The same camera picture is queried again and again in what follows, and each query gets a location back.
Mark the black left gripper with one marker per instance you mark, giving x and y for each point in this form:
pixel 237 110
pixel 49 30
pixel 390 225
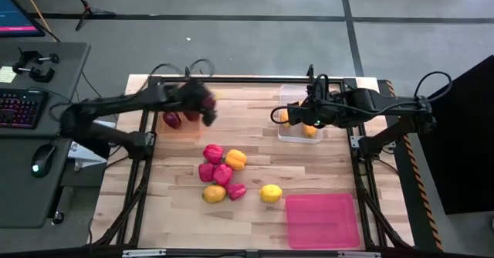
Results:
pixel 189 96

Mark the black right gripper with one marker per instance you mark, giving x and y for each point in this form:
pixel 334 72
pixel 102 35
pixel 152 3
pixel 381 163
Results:
pixel 332 105

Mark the dark red fruit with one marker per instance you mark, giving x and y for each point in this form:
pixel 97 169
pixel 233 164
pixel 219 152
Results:
pixel 172 119
pixel 191 116
pixel 208 102

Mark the small yellow orange fruit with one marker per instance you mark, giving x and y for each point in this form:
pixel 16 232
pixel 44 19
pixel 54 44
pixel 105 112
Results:
pixel 285 118

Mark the round orange fruit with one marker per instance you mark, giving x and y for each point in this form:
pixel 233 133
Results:
pixel 309 130

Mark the orange bell pepper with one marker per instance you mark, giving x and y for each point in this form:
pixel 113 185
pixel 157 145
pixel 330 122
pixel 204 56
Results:
pixel 235 159

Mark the yellow lemon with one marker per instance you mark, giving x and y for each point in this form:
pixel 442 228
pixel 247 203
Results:
pixel 214 193
pixel 270 193

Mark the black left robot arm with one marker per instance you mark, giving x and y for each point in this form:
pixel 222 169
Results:
pixel 116 103

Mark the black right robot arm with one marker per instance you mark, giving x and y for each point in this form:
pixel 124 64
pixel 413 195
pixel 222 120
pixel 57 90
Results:
pixel 386 107

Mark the clear plastic basket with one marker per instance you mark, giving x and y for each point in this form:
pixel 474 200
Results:
pixel 295 92

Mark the orange transparent plastic basket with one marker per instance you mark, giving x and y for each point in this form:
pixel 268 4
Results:
pixel 181 131

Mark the pink plastic basket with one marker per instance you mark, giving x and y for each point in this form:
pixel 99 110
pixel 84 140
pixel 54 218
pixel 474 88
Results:
pixel 324 221

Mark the white paper sheet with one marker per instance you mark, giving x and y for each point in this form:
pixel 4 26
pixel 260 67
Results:
pixel 86 155

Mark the black tripod stand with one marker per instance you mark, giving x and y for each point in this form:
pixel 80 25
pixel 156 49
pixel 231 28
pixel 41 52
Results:
pixel 89 10

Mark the black yellow hazard tape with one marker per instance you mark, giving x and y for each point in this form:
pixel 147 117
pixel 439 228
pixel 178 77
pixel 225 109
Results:
pixel 425 200

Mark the black cabinet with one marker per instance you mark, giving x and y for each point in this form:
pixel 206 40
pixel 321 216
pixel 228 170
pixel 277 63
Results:
pixel 463 142

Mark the black C-clamp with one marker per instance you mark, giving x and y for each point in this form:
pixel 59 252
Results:
pixel 36 73
pixel 36 57

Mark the black computer mouse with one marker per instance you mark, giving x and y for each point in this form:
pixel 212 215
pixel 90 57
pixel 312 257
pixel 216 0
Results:
pixel 41 160

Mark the black backlit keyboard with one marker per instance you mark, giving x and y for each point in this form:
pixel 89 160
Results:
pixel 21 107

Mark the black desk knob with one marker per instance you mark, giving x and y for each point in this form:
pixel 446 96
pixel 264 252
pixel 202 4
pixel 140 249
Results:
pixel 58 217

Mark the pale yellow sticky note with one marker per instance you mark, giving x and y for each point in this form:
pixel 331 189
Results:
pixel 5 74

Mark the grey desk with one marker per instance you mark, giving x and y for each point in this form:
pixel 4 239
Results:
pixel 23 196

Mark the computer monitor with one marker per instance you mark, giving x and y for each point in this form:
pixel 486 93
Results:
pixel 15 14

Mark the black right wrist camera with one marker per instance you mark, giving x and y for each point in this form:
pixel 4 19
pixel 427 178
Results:
pixel 318 119

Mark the black frame clamp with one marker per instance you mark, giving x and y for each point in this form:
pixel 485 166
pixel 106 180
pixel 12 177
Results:
pixel 187 72
pixel 310 70

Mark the black aluminium table frame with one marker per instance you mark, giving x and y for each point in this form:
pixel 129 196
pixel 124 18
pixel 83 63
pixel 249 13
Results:
pixel 251 80

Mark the silver metal bracket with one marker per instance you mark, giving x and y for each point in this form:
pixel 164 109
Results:
pixel 143 253
pixel 359 254

